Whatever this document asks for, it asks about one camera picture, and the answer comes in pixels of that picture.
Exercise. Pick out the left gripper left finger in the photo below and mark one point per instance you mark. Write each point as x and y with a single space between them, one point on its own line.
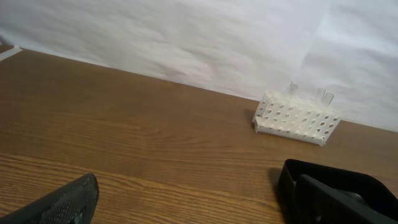
62 208

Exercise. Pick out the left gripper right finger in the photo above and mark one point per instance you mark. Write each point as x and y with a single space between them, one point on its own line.
326 205

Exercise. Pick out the clear test tube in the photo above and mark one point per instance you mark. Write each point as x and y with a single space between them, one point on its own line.
328 98
293 88
321 93

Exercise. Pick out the black tray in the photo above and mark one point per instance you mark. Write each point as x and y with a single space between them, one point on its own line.
335 175

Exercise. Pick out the white test tube rack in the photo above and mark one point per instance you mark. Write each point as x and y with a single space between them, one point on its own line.
295 121

